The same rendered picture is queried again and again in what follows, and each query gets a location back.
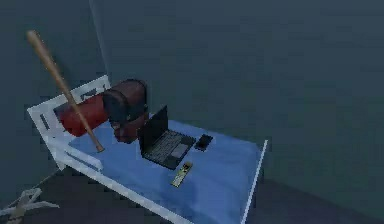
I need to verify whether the red pillow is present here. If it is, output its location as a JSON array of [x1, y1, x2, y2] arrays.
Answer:
[[53, 93, 110, 138]]

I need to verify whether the white bed with blue sheet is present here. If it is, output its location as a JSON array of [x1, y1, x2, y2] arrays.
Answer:
[[26, 74, 270, 224]]

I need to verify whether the dark brown backpack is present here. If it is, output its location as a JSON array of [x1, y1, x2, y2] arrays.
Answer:
[[102, 78, 150, 145]]

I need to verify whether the black laptop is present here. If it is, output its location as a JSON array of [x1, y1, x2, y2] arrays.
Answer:
[[137, 105, 197, 171]]

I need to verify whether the wooden baseball bat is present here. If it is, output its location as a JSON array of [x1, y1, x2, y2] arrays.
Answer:
[[26, 29, 106, 154]]

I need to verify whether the black phone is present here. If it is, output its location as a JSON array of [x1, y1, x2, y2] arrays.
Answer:
[[194, 133, 214, 152]]

